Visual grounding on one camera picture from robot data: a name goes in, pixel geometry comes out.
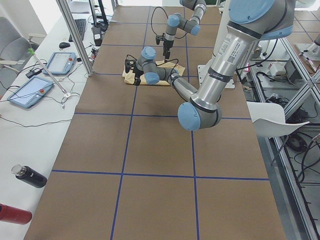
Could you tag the black keyboard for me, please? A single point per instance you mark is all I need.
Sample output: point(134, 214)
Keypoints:
point(81, 26)

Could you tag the black computer mouse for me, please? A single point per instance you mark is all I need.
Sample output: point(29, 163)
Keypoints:
point(64, 45)

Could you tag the blue teach pendant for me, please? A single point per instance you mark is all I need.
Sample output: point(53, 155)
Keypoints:
point(61, 63)
point(31, 92)

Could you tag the red water bottle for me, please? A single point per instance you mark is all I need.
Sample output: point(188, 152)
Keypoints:
point(14, 215)

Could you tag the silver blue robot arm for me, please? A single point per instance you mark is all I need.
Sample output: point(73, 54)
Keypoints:
point(249, 21)
point(177, 21)

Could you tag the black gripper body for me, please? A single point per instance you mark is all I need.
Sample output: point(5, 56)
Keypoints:
point(137, 73)
point(166, 45)

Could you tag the near blue teach pendant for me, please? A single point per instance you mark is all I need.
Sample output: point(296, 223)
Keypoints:
point(31, 92)

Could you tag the grey office chair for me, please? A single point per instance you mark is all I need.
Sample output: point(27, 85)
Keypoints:
point(14, 48)

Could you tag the far blue teach pendant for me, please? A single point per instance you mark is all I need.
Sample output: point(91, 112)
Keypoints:
point(61, 63)

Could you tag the aluminium frame post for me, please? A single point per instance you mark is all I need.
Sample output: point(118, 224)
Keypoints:
point(77, 40)

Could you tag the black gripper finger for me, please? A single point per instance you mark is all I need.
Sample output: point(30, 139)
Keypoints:
point(127, 68)
point(136, 81)
point(166, 55)

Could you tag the beige long-sleeve printed shirt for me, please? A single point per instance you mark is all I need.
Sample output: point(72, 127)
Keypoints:
point(156, 73)

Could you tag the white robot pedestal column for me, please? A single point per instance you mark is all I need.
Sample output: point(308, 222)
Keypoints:
point(222, 30)

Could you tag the black water bottle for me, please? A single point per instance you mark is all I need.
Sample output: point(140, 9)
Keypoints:
point(29, 175)

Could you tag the metal rod with green tip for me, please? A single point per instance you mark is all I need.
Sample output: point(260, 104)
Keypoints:
point(66, 94)

